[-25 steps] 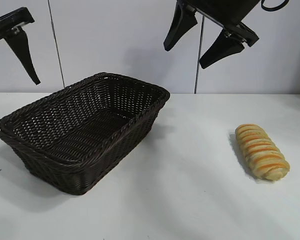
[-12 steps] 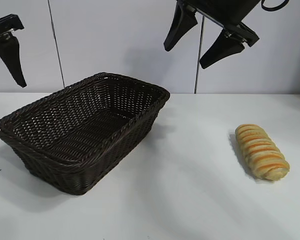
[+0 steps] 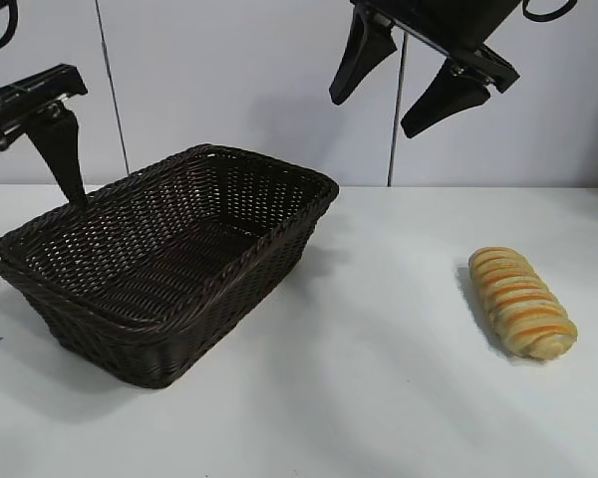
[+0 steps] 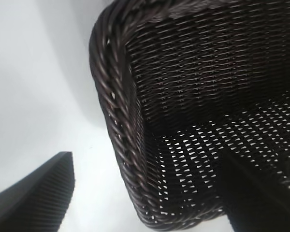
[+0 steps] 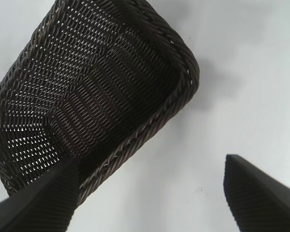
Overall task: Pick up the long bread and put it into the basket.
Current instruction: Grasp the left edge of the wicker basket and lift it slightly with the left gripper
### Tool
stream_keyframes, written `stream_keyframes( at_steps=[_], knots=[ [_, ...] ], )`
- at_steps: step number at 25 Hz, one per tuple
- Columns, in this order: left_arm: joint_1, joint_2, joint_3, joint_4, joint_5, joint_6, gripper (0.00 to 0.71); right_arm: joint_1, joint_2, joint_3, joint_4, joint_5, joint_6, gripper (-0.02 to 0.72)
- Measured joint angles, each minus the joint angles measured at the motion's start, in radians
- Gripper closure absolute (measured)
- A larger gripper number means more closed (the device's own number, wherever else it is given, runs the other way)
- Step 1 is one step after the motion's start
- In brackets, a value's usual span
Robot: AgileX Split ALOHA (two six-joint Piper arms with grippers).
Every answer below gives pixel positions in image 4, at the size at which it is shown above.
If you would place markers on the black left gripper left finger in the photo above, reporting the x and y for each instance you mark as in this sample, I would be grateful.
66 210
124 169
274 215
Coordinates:
36 200

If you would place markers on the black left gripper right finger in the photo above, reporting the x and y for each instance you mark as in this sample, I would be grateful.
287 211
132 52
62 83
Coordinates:
258 205

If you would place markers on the dark brown wicker basket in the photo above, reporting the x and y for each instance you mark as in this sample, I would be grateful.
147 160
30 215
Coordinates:
195 72

